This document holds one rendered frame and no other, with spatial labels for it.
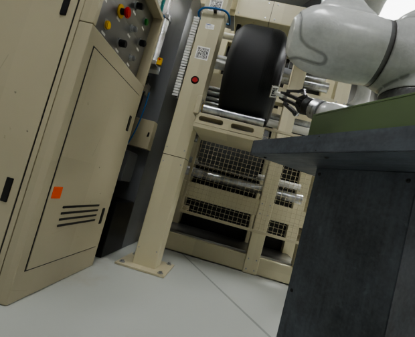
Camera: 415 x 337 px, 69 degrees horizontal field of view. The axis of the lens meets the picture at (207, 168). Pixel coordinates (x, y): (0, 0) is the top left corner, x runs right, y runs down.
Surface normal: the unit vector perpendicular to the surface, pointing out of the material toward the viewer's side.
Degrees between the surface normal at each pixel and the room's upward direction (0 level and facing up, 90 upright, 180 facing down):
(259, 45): 77
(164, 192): 90
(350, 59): 136
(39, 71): 90
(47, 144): 90
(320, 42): 122
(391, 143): 90
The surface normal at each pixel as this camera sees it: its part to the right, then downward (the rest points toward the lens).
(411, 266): 0.39, 0.04
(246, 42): -0.03, -0.31
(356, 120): -0.88, -0.26
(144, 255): -0.09, -0.10
